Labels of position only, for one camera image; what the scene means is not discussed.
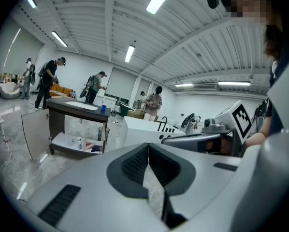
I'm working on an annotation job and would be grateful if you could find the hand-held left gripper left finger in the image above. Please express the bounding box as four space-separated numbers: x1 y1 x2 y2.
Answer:
26 143 171 232

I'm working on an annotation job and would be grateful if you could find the dark freestanding bathtub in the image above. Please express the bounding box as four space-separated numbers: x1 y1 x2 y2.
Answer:
119 102 136 117

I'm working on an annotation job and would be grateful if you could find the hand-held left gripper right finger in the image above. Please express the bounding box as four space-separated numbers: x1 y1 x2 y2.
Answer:
148 143 243 232

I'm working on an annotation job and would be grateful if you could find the white cabinet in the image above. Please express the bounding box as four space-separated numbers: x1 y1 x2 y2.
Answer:
96 95 117 111

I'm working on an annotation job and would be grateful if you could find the grey shell backpack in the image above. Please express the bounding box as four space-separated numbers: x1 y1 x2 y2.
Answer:
37 61 48 77
79 75 95 99

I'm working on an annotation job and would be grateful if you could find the grey cabinet door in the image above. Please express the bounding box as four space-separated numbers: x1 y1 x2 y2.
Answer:
21 108 51 160

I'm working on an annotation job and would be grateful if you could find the orange sofa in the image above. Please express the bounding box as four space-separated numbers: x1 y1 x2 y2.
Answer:
49 83 75 99

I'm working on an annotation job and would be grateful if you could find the black vanity cabinet with sink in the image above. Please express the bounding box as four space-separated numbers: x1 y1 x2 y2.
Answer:
45 98 111 124

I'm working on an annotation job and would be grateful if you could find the brown cardboard box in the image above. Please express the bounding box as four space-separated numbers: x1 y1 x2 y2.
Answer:
127 109 145 120

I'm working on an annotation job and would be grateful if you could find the black bathtub faucet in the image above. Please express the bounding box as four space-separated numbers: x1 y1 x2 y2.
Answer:
157 116 176 133

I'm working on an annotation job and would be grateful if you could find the grey roller blind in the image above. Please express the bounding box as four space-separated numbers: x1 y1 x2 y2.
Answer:
104 66 138 101

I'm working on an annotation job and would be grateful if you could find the white floor cable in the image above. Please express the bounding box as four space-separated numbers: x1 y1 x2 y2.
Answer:
0 122 16 176

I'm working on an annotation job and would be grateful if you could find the person's right hand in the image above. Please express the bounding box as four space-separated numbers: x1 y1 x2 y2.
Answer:
206 139 232 154

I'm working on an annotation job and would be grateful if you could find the dark vanity cabinet with sink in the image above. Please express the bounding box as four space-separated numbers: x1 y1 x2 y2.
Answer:
46 105 111 158

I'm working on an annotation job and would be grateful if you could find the white ceiling air conditioner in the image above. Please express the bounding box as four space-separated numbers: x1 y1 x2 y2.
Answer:
192 83 219 90

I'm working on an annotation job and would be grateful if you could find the white sink basin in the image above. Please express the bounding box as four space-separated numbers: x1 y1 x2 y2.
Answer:
64 101 99 111

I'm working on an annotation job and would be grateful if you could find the grey white equipment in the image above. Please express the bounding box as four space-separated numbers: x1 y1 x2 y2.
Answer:
180 112 203 135

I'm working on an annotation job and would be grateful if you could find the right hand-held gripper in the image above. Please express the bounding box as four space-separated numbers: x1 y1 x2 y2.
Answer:
160 100 253 155

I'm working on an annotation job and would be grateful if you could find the white bathtub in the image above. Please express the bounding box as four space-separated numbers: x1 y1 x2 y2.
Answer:
121 116 187 148

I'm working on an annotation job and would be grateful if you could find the person's right forearm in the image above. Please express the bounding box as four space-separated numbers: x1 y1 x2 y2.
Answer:
243 119 274 152

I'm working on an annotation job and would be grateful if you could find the white round tub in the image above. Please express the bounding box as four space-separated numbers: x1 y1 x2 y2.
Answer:
0 81 21 100

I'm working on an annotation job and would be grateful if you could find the black mesh waste bin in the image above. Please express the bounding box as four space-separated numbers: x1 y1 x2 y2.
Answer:
98 126 111 142

